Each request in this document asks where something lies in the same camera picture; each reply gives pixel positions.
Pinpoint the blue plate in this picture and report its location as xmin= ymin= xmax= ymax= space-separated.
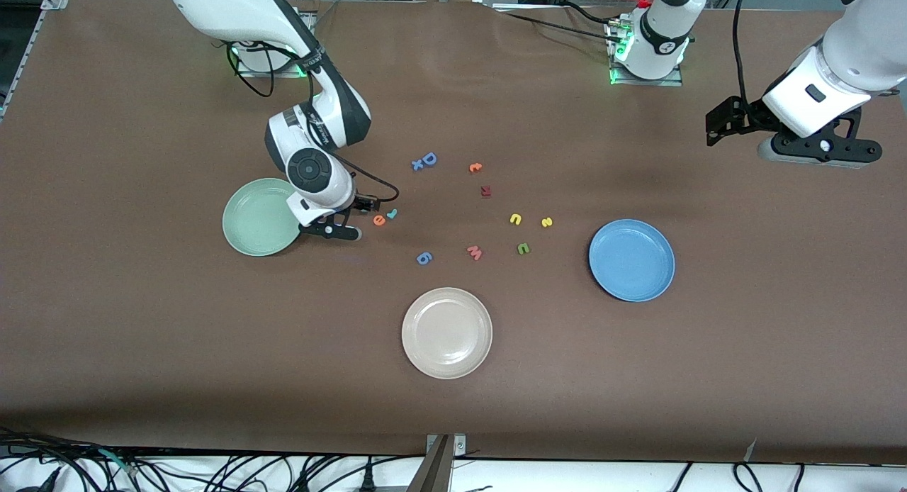
xmin=588 ymin=218 xmax=676 ymax=303

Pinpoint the black looped floor cable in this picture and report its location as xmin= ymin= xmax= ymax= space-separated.
xmin=732 ymin=462 xmax=765 ymax=492

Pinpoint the dark support beam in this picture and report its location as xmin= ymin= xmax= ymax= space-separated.
xmin=407 ymin=437 xmax=454 ymax=492

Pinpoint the black cable on table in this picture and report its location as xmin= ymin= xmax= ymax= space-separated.
xmin=492 ymin=10 xmax=616 ymax=38
xmin=558 ymin=1 xmax=619 ymax=25

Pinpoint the cable with teal plug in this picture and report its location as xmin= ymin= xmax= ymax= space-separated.
xmin=96 ymin=446 xmax=139 ymax=479

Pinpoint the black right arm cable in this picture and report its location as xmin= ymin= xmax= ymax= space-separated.
xmin=225 ymin=42 xmax=400 ymax=209

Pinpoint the beige plate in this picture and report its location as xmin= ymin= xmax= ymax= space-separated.
xmin=401 ymin=287 xmax=494 ymax=380

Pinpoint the pale green plate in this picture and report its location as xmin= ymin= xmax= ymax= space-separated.
xmin=222 ymin=178 xmax=307 ymax=257

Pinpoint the silver table edge bracket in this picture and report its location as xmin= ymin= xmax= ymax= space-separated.
xmin=426 ymin=434 xmax=468 ymax=459

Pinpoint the black floor cable bundle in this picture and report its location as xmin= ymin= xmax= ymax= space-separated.
xmin=0 ymin=427 xmax=426 ymax=492

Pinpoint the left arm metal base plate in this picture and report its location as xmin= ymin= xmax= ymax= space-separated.
xmin=608 ymin=18 xmax=685 ymax=87

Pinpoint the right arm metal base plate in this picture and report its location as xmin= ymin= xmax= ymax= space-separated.
xmin=235 ymin=45 xmax=313 ymax=78

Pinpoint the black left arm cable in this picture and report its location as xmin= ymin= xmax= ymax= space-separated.
xmin=732 ymin=0 xmax=752 ymax=106

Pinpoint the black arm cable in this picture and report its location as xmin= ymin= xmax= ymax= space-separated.
xmin=732 ymin=0 xmax=752 ymax=106
xmin=225 ymin=42 xmax=400 ymax=209

